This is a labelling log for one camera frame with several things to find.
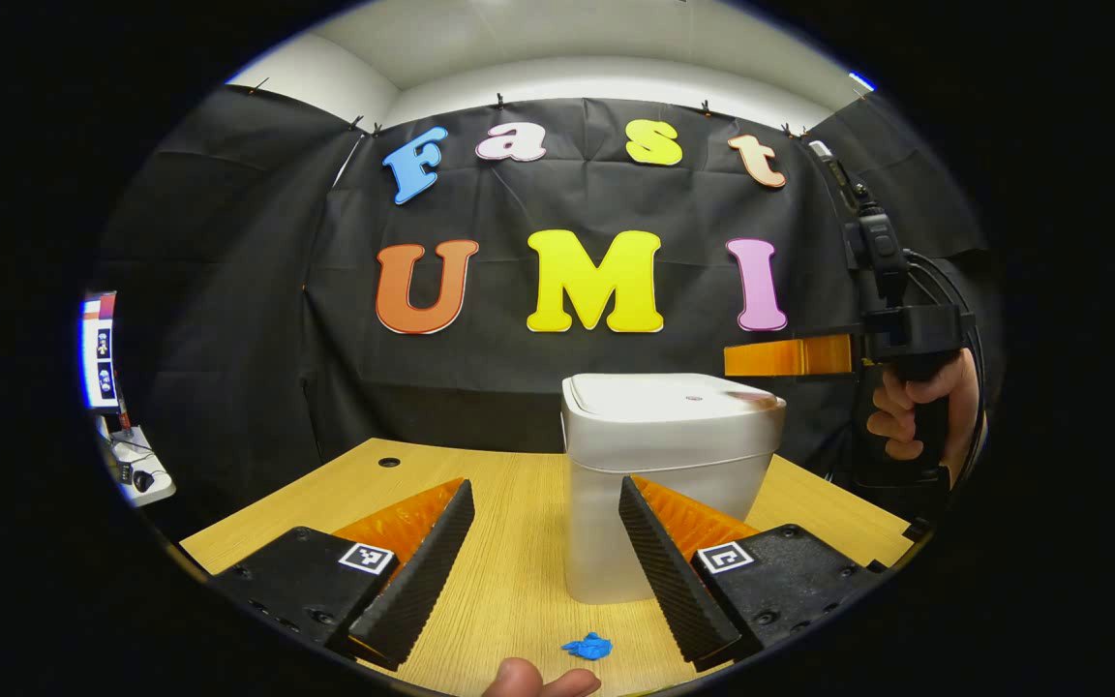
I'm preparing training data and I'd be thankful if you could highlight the computer monitor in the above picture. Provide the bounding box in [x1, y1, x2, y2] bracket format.
[80, 293, 123, 412]

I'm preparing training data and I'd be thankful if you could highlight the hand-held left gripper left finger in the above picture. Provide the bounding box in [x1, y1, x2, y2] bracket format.
[180, 477, 476, 671]

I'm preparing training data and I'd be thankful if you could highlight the wooden desktop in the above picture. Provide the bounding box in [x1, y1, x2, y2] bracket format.
[178, 438, 915, 697]

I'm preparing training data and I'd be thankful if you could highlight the white desktop garbage bin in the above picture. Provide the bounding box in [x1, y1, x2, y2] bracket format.
[561, 374, 787, 605]

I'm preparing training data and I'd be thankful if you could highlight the black backdrop cloth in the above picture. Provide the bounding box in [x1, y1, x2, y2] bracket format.
[83, 82, 999, 524]

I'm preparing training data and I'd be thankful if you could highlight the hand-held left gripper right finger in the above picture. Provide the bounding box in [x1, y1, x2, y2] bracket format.
[618, 474, 892, 674]

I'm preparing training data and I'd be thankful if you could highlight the white side desk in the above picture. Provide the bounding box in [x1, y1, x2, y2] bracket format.
[98, 411, 176, 507]

